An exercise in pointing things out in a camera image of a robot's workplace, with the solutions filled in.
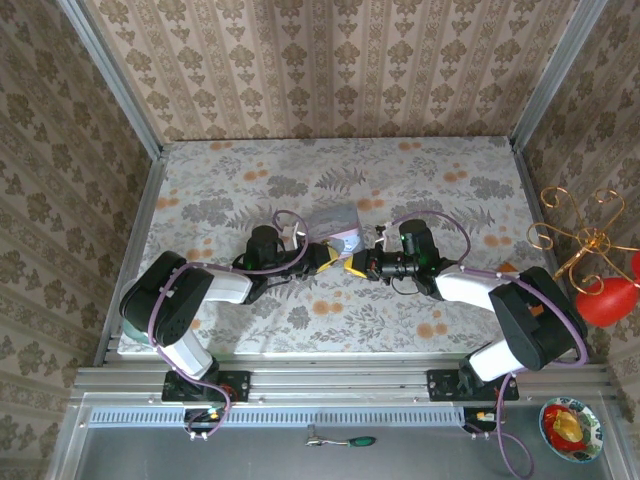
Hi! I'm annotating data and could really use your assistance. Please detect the cartoon bunny tin box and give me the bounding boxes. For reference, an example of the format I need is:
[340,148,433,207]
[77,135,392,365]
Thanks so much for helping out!
[309,203,362,251]

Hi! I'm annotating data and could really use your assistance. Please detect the floral tablecloth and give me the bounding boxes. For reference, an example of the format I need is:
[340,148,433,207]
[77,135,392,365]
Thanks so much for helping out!
[117,137,566,359]

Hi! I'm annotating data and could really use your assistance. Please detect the black connector board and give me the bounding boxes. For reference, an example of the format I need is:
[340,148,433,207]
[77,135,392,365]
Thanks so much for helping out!
[462,407,504,441]
[183,405,232,442]

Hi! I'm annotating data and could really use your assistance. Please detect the red heart ornament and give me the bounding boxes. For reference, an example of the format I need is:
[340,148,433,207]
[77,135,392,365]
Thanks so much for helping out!
[574,252,640,329]

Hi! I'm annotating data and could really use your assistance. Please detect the red item in bowl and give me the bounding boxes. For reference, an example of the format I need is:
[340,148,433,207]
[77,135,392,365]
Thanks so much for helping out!
[543,404,586,449]

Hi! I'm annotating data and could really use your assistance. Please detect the yellow item in bowl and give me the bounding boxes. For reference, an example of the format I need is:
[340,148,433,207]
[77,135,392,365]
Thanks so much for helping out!
[554,412,581,441]

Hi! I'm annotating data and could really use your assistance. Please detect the patterned ceramic bowl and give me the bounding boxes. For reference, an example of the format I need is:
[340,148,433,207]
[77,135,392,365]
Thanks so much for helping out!
[538,397,605,464]

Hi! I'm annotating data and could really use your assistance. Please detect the thin black cable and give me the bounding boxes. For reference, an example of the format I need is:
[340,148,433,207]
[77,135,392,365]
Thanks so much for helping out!
[391,275,426,297]

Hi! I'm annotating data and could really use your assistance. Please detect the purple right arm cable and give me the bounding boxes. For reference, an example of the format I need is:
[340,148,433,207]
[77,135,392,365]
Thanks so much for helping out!
[389,209,589,367]

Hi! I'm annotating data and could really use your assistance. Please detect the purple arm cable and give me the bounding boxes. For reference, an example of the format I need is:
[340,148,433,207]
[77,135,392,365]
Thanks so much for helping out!
[389,209,589,367]
[149,208,310,381]

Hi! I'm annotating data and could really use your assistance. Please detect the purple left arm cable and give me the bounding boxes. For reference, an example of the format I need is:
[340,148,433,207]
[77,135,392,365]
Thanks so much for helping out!
[149,208,310,381]

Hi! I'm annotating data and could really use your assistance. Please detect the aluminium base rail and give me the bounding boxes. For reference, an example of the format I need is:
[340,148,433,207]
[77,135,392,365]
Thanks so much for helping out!
[72,352,612,407]

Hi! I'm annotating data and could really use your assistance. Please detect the grey slotted cable duct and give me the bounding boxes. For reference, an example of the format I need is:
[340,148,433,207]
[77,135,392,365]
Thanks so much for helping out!
[87,406,466,428]

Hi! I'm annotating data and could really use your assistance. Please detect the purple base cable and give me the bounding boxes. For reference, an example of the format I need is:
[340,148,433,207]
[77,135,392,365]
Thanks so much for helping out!
[183,379,234,442]
[496,374,535,480]

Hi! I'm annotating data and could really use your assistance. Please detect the green handled screwdriver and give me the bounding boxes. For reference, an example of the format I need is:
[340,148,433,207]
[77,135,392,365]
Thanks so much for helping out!
[319,435,377,450]

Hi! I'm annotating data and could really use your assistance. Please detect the gold wire stand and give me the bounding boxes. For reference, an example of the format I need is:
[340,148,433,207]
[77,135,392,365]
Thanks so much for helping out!
[527,185,640,296]

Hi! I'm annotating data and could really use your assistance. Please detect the aluminium frame post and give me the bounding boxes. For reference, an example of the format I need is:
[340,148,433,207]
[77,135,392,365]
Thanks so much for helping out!
[57,0,167,159]
[508,0,619,151]

